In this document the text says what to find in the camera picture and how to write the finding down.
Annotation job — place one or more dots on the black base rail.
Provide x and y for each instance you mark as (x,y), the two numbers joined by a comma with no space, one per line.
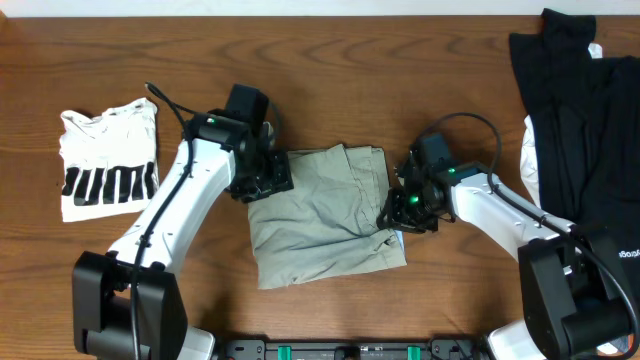
(433,349)

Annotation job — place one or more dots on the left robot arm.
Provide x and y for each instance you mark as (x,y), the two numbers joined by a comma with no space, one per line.
(126,302)

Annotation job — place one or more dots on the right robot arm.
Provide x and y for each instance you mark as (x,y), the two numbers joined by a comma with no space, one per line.
(575,293)

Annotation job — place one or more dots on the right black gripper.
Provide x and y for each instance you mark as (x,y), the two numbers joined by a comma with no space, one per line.
(396,217)

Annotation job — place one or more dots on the folded white printed t-shirt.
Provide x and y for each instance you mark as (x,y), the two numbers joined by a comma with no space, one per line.
(110,161)

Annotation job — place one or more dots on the khaki green shorts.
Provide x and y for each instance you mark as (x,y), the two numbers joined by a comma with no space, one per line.
(326,225)

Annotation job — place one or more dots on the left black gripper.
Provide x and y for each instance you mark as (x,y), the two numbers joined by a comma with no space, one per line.
(270,175)

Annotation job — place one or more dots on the black garment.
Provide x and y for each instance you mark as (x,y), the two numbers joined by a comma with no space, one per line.
(613,193)

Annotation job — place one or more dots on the white garment under pile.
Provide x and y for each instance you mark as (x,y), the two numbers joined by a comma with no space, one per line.
(530,160)

